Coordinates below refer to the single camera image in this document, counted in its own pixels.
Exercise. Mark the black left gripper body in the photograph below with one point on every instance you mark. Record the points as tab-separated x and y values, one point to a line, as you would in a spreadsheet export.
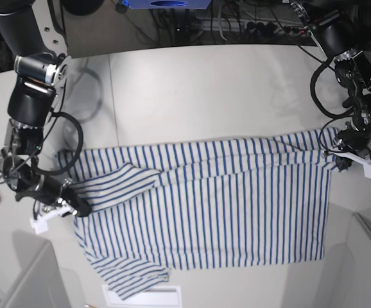
354	141

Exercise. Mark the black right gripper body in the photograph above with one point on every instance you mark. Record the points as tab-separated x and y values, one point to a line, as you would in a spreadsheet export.
25	182

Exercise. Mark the blue white striped T-shirt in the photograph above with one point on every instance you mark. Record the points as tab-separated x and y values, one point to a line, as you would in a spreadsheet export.
202	205

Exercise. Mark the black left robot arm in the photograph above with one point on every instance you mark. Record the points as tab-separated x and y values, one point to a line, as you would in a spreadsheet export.
335	34

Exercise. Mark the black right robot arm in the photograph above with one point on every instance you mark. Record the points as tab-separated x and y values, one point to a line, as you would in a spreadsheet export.
41	62

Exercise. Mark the grey right bin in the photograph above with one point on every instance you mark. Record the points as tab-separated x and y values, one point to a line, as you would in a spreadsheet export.
352	287

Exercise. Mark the white table slot plate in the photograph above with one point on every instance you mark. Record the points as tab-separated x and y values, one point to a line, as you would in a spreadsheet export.
160	296

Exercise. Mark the white power strip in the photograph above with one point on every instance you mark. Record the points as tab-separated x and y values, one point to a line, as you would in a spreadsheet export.
263	27

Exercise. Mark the blue box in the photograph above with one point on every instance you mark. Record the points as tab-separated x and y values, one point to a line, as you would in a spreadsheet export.
174	4

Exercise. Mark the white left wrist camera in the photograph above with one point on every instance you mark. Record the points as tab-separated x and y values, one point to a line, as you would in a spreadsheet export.
361	157

